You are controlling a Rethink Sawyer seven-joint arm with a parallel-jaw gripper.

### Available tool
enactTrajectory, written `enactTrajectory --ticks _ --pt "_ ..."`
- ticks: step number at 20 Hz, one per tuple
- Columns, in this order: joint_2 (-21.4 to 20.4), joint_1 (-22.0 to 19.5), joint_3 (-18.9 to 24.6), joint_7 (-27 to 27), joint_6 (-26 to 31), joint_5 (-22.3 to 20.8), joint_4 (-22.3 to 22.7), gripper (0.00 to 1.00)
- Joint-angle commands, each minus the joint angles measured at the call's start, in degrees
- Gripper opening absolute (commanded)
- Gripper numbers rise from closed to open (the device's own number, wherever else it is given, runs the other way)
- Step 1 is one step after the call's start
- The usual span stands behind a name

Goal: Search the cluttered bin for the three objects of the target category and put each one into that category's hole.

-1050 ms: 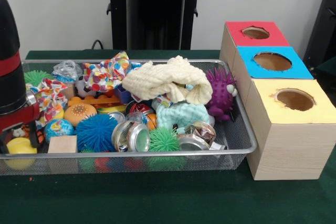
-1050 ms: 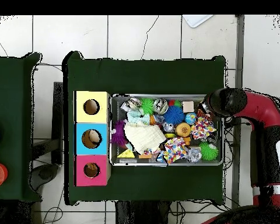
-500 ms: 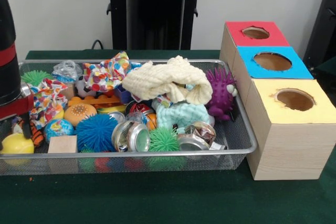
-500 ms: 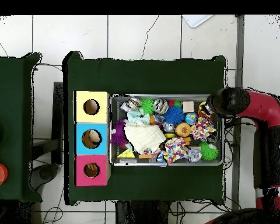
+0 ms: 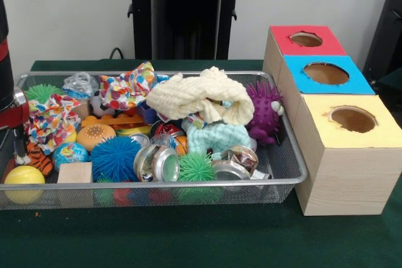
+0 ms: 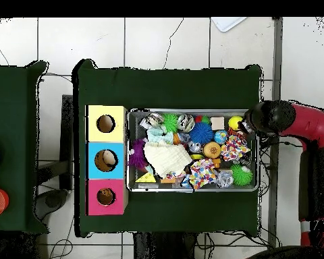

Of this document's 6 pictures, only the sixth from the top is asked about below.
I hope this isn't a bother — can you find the cream knitted cloth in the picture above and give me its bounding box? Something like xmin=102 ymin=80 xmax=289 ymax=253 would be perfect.
xmin=143 ymin=140 xmax=193 ymax=179

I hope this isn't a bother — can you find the polka dot cloth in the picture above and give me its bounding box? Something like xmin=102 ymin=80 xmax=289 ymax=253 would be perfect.
xmin=221 ymin=134 xmax=251 ymax=163
xmin=188 ymin=158 xmax=218 ymax=191

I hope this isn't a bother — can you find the small tiger plush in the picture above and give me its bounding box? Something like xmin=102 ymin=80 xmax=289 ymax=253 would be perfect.
xmin=227 ymin=127 xmax=245 ymax=139

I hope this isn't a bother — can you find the brown teddy plush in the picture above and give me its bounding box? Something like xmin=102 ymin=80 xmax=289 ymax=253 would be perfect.
xmin=99 ymin=188 xmax=114 ymax=201

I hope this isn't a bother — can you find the wooden box with three holes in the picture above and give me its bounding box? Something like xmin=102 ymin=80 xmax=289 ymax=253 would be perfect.
xmin=85 ymin=105 xmax=129 ymax=216

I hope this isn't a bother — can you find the mint knitted cloth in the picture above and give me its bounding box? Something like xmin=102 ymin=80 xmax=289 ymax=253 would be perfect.
xmin=146 ymin=126 xmax=175 ymax=145

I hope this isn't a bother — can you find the green spiky rubber ball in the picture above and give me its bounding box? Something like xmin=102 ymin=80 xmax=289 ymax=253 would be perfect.
xmin=229 ymin=164 xmax=254 ymax=187
xmin=161 ymin=113 xmax=180 ymax=133

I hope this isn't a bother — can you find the crushed silver drink can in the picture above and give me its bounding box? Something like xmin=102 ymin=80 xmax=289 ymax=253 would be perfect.
xmin=144 ymin=112 xmax=165 ymax=128
xmin=177 ymin=113 xmax=196 ymax=133

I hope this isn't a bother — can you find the purple spiky toy creature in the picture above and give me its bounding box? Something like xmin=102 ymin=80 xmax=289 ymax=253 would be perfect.
xmin=128 ymin=138 xmax=149 ymax=169

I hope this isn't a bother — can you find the large blue spiky ball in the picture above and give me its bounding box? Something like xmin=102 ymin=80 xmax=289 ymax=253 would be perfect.
xmin=189 ymin=121 xmax=215 ymax=145

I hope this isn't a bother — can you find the dark green tablecloth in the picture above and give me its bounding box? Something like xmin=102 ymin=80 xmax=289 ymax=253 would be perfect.
xmin=72 ymin=59 xmax=262 ymax=238
xmin=0 ymin=60 xmax=49 ymax=234

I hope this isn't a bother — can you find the yellow ball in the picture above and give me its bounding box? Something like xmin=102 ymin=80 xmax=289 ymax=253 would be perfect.
xmin=227 ymin=115 xmax=244 ymax=131

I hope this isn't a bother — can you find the black upright panel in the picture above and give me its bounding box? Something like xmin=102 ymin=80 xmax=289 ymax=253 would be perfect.
xmin=59 ymin=94 xmax=74 ymax=191

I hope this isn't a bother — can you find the grey rounded base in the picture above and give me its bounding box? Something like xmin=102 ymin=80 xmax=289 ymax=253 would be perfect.
xmin=33 ymin=188 xmax=69 ymax=221

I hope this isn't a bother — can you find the white tray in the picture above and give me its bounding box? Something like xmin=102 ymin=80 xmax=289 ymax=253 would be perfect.
xmin=211 ymin=17 xmax=248 ymax=33

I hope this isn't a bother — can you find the shallow wire mesh bin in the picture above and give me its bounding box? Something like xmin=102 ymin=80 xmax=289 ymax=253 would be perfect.
xmin=126 ymin=109 xmax=260 ymax=193

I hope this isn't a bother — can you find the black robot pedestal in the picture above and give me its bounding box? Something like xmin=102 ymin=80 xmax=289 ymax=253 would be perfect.
xmin=133 ymin=231 xmax=198 ymax=259

